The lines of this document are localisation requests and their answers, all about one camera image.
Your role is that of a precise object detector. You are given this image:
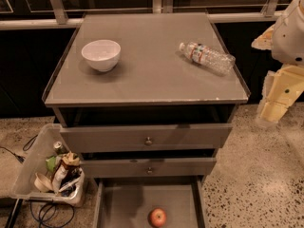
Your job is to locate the grey drawer cabinet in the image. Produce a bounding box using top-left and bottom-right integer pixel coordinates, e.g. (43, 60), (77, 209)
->
(41, 12), (252, 228)

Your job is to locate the clear plastic water bottle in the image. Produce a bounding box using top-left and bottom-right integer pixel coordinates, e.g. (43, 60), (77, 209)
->
(179, 42), (236, 76)

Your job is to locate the grey drawer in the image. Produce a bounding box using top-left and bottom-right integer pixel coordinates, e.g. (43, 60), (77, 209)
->
(60, 123), (232, 153)
(93, 177), (210, 228)
(81, 158), (216, 178)

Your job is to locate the metal window railing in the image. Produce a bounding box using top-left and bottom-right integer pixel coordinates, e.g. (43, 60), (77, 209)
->
(1, 0), (292, 30)

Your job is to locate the grey top drawer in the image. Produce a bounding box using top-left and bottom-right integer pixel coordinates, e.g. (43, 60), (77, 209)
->
(60, 123), (232, 153)

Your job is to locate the small white cup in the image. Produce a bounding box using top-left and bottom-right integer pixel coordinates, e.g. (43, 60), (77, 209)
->
(34, 173), (52, 193)

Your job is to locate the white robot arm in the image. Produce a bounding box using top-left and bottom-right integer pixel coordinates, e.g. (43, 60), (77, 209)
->
(251, 0), (304, 127)

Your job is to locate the red apple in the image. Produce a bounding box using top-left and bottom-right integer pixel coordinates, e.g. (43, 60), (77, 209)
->
(149, 208), (167, 228)

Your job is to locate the crumpled wrappers and trash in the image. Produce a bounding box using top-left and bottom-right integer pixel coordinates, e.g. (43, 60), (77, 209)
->
(50, 152), (81, 194)

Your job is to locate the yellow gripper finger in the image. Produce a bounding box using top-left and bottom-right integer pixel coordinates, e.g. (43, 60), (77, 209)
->
(251, 25), (274, 50)
(256, 64), (304, 127)

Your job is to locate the white ceramic bowl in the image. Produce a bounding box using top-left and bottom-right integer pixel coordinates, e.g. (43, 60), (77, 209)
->
(81, 40), (121, 72)

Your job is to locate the blue cable on floor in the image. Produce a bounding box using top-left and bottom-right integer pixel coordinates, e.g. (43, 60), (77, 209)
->
(29, 200), (76, 228)

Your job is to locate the grey middle drawer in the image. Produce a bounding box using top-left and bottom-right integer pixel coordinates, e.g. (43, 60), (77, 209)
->
(81, 158), (216, 178)

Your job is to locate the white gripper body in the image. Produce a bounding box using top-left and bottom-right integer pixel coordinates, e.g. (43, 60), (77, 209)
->
(272, 3), (304, 65)

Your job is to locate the grey bottom drawer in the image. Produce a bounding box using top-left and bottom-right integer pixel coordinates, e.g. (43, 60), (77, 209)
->
(93, 177), (210, 228)

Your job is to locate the clear plastic bin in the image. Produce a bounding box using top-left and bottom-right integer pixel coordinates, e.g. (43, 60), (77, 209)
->
(10, 123), (86, 207)

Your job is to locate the metal can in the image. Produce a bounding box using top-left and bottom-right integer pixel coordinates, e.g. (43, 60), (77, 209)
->
(53, 142), (67, 154)

